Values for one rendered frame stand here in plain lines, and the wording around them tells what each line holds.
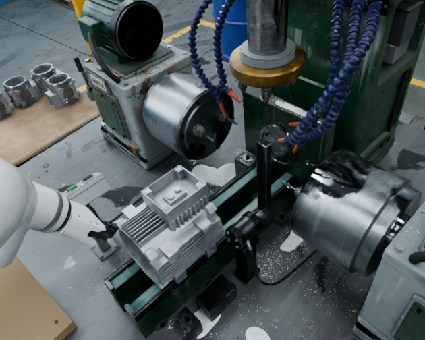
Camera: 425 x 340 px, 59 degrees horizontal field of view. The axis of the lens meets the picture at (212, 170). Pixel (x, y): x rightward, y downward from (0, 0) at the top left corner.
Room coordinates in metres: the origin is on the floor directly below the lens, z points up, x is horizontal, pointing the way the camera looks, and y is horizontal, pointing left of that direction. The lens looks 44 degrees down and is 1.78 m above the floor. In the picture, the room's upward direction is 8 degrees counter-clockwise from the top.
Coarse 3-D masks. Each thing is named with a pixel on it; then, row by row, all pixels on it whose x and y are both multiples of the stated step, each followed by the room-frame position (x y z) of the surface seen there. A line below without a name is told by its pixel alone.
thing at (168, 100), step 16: (160, 80) 1.08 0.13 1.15; (176, 80) 1.04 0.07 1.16; (192, 80) 1.03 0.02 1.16; (160, 96) 1.00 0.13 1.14; (176, 96) 0.97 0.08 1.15; (192, 96) 0.94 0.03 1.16; (208, 96) 0.96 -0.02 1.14; (224, 96) 0.99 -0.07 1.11; (144, 112) 1.03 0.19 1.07; (160, 112) 0.96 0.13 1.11; (176, 112) 0.92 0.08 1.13; (192, 112) 0.92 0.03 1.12; (208, 112) 0.95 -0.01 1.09; (160, 128) 0.94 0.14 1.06; (176, 128) 0.89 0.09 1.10; (192, 128) 0.91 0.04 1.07; (208, 128) 0.95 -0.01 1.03; (224, 128) 0.99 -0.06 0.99; (176, 144) 0.88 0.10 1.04; (192, 144) 0.90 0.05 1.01; (208, 144) 0.94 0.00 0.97; (192, 160) 0.90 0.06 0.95
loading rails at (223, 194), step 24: (216, 192) 0.77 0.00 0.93; (240, 192) 0.78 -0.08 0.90; (288, 192) 0.76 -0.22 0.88; (240, 216) 0.67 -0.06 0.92; (288, 216) 0.72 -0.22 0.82; (192, 264) 0.53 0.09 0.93; (216, 264) 0.57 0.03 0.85; (120, 288) 0.50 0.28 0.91; (144, 288) 0.54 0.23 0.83; (168, 288) 0.47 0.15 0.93; (192, 288) 0.51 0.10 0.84; (144, 312) 0.43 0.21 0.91; (168, 312) 0.46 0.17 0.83; (144, 336) 0.41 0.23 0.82
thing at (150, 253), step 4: (208, 204) 0.58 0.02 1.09; (212, 204) 0.59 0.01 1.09; (204, 208) 0.58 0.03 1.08; (208, 208) 0.58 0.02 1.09; (212, 208) 0.58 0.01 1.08; (216, 208) 0.58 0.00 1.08; (208, 212) 0.57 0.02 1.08; (212, 212) 0.57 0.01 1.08; (120, 220) 0.57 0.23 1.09; (124, 220) 0.58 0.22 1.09; (116, 224) 0.57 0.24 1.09; (120, 224) 0.57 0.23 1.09; (120, 228) 0.56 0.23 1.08; (148, 248) 0.49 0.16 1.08; (152, 248) 0.48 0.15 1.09; (128, 252) 0.57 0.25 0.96; (144, 252) 0.48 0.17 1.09; (148, 252) 0.47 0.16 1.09; (152, 252) 0.47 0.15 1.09; (156, 252) 0.48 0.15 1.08; (148, 256) 0.47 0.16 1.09; (152, 256) 0.47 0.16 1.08; (156, 256) 0.47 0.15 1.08; (148, 260) 0.47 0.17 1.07; (152, 260) 0.46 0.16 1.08; (160, 284) 0.47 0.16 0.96
